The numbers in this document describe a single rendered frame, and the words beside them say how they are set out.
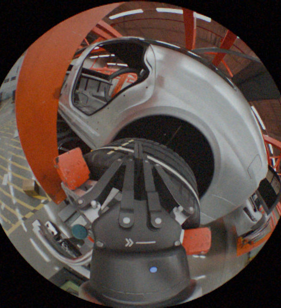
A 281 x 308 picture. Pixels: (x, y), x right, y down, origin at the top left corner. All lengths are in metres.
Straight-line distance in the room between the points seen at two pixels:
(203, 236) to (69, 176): 0.36
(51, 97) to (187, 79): 0.55
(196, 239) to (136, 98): 0.65
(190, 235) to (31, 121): 0.55
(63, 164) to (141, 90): 0.50
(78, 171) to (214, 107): 0.59
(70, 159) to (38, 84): 0.24
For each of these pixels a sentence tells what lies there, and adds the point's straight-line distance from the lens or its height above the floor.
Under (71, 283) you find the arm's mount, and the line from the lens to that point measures 1.15.
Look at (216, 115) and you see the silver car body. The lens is 0.51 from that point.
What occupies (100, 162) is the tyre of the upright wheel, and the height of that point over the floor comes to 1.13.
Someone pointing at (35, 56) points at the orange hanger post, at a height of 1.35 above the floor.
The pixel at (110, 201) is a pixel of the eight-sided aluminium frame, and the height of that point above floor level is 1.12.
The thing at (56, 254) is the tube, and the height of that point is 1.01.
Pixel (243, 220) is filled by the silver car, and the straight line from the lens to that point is 2.66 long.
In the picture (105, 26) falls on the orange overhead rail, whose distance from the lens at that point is 3.65.
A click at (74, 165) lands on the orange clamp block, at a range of 0.24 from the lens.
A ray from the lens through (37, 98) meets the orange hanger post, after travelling 0.33.
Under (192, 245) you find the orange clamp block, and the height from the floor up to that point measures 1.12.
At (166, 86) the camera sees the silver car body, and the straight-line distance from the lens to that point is 0.50.
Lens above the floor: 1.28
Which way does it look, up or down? 32 degrees down
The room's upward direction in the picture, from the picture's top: 32 degrees clockwise
